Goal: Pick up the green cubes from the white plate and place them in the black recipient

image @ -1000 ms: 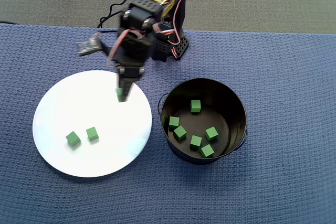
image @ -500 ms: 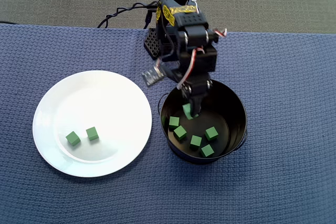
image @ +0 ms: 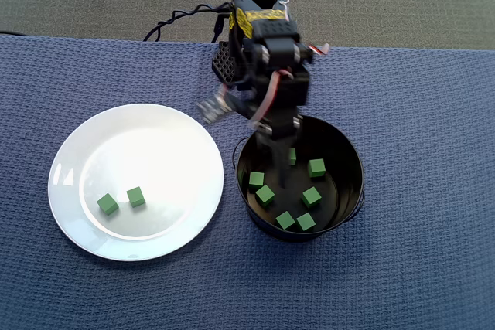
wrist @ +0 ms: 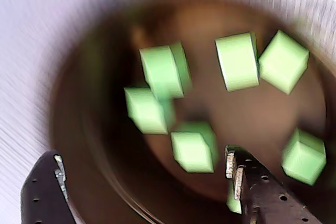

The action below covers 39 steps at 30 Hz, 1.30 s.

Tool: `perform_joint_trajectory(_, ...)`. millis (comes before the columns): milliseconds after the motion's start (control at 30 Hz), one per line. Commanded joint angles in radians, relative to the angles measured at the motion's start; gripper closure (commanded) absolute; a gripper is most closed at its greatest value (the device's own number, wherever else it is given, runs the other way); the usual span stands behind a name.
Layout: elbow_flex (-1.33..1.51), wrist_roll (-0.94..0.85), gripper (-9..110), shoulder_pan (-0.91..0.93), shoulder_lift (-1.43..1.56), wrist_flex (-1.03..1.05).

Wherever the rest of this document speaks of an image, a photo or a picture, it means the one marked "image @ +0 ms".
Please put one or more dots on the black metal bucket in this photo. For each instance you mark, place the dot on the black metal bucket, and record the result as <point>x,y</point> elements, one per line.
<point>340,144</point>

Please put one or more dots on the white round plate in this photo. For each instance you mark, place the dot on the white round plate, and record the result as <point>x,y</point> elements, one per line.
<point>181,198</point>

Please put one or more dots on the blue woven table cloth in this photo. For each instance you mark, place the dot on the blue woven table cloth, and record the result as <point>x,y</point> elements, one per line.
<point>386,191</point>

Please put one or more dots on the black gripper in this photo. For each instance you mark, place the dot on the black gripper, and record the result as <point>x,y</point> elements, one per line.
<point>281,127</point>

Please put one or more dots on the green cube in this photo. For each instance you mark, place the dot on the green cube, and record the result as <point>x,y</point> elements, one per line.
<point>292,156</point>
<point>305,222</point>
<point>106,203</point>
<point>256,180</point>
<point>311,196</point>
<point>285,220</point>
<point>136,196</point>
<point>265,195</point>
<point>317,168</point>

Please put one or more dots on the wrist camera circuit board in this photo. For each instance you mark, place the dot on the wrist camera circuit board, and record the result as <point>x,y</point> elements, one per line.
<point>212,107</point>

